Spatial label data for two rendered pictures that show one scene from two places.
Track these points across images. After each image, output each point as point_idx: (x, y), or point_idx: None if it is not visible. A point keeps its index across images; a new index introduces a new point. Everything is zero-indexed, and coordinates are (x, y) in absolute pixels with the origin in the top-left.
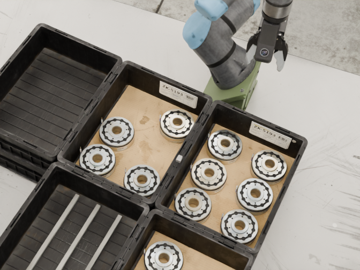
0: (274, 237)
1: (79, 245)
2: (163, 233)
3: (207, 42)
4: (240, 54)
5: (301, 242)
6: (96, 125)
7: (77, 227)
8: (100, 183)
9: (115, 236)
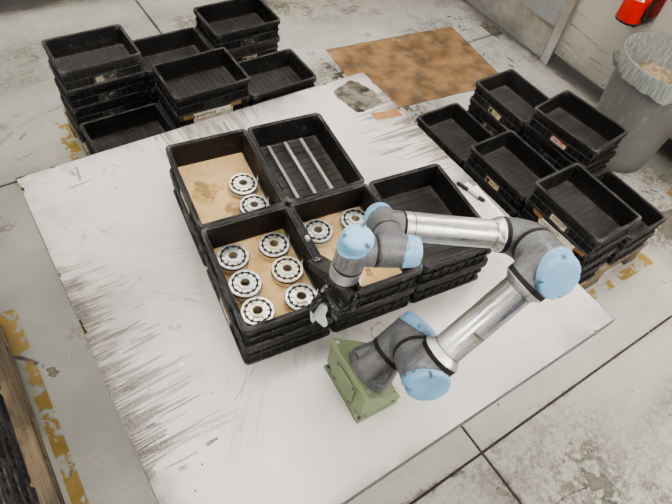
0: (215, 315)
1: (305, 184)
2: None
3: (395, 321)
4: (371, 359)
5: (193, 328)
6: None
7: (317, 190)
8: (328, 191)
9: None
